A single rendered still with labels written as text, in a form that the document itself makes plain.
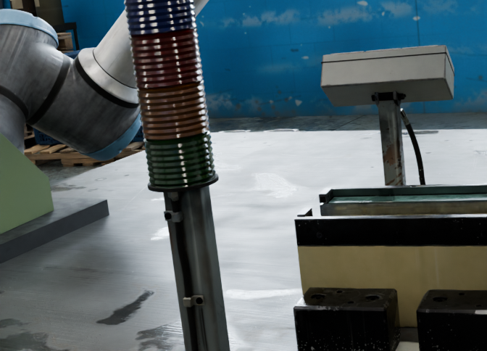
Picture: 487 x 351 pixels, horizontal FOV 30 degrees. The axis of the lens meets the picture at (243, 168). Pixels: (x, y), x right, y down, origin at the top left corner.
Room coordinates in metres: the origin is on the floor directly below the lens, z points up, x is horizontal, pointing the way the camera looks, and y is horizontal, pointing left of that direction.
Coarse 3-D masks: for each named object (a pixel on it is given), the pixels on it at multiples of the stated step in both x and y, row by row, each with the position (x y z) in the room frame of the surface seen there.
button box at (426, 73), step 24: (408, 48) 1.22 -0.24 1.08; (432, 48) 1.20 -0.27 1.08; (336, 72) 1.24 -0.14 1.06; (360, 72) 1.22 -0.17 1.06; (384, 72) 1.21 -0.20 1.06; (408, 72) 1.20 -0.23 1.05; (432, 72) 1.18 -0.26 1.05; (336, 96) 1.26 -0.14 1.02; (360, 96) 1.25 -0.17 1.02; (408, 96) 1.23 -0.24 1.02; (432, 96) 1.22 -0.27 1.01
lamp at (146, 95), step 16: (144, 96) 0.77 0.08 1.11; (160, 96) 0.76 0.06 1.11; (176, 96) 0.76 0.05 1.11; (192, 96) 0.77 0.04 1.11; (144, 112) 0.78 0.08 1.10; (160, 112) 0.77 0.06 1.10; (176, 112) 0.76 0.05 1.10; (192, 112) 0.77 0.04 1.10; (144, 128) 0.78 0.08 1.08; (160, 128) 0.77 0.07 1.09; (176, 128) 0.76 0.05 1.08; (192, 128) 0.77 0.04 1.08; (208, 128) 0.79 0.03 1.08
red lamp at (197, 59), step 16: (176, 32) 0.77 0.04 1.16; (192, 32) 0.78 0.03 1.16; (144, 48) 0.77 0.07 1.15; (160, 48) 0.76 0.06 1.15; (176, 48) 0.77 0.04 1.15; (192, 48) 0.78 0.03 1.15; (144, 64) 0.77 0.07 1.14; (160, 64) 0.76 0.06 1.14; (176, 64) 0.77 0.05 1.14; (192, 64) 0.77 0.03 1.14; (144, 80) 0.77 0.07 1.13; (160, 80) 0.76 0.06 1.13; (176, 80) 0.77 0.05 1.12; (192, 80) 0.77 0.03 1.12
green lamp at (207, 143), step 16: (144, 144) 0.79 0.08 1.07; (160, 144) 0.77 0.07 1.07; (176, 144) 0.76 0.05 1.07; (192, 144) 0.77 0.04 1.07; (208, 144) 0.78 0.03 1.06; (160, 160) 0.77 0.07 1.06; (176, 160) 0.76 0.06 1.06; (192, 160) 0.77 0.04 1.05; (208, 160) 0.78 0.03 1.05; (160, 176) 0.77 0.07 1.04; (176, 176) 0.76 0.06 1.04; (192, 176) 0.77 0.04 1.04; (208, 176) 0.77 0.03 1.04
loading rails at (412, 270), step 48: (336, 192) 1.11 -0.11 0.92; (384, 192) 1.09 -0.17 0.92; (432, 192) 1.07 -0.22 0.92; (480, 192) 1.05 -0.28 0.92; (336, 240) 0.98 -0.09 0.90; (384, 240) 0.96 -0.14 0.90; (432, 240) 0.94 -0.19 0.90; (480, 240) 0.92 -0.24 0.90; (384, 288) 0.96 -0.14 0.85; (432, 288) 0.94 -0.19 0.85; (480, 288) 0.92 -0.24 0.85
